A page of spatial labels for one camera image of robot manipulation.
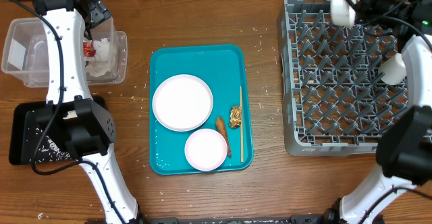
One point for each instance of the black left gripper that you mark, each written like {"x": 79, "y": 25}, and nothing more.
{"x": 100, "y": 12}

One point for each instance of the light green bowl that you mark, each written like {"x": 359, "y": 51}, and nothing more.
{"x": 341, "y": 13}

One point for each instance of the red snack wrapper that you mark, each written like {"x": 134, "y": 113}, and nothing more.
{"x": 88, "y": 49}

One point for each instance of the white tissue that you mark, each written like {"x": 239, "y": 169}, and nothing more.
{"x": 99, "y": 65}

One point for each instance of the white paper cup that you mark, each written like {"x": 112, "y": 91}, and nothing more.
{"x": 393, "y": 70}

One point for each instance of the large white plate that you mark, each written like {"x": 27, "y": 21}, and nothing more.
{"x": 182, "y": 103}

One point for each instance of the orange carrot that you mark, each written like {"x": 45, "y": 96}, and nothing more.
{"x": 221, "y": 128}

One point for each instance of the brown food scrap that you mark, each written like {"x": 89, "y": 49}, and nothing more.
{"x": 235, "y": 117}

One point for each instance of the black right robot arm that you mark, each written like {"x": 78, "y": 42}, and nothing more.
{"x": 403, "y": 156}

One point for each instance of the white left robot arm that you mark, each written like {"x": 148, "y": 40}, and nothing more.
{"x": 64, "y": 23}

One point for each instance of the grey dishwasher rack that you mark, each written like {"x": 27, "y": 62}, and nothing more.
{"x": 335, "y": 102}

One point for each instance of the clear plastic bin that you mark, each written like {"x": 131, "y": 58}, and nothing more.
{"x": 25, "y": 53}

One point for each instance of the teal plastic tray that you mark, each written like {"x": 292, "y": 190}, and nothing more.
{"x": 222, "y": 68}

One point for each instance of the spilled white rice pile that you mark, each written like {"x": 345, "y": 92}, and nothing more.
{"x": 48, "y": 151}

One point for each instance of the black plastic tray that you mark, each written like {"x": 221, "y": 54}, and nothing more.
{"x": 82, "y": 127}

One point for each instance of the wooden chopstick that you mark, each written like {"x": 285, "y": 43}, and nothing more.
{"x": 241, "y": 124}

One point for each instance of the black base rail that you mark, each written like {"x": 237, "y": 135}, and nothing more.
{"x": 298, "y": 219}

